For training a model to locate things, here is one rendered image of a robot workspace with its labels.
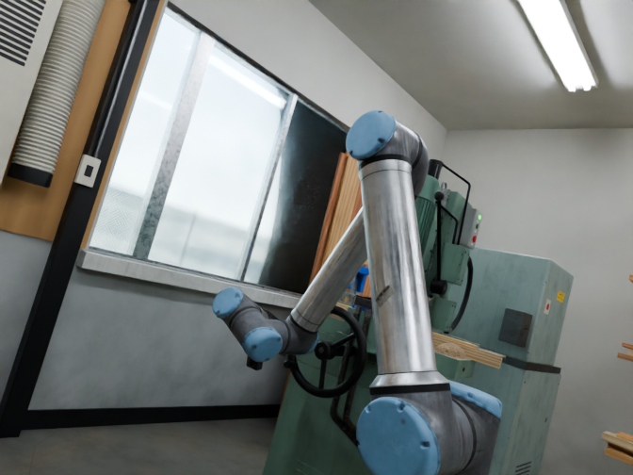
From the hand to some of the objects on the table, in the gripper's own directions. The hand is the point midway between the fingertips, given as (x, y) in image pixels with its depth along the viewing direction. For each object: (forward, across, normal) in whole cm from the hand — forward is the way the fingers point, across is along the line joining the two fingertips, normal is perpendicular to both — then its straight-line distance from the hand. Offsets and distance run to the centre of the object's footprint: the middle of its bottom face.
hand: (284, 354), depth 151 cm
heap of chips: (+25, -42, -24) cm, 54 cm away
